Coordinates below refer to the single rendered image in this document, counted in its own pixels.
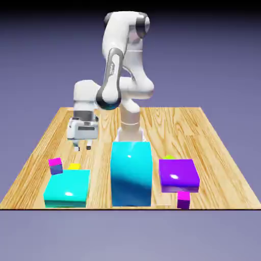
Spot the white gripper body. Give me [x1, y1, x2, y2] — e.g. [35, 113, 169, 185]
[67, 119, 99, 141]

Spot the small magenta cube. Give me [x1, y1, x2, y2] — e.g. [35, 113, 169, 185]
[176, 191, 191, 211]
[48, 157, 64, 176]

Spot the large cyan box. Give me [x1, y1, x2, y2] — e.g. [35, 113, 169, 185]
[43, 169, 91, 208]

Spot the large blue box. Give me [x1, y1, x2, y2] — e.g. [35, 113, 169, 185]
[110, 141, 153, 207]

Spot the large purple box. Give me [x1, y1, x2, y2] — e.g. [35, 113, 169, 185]
[159, 159, 201, 194]

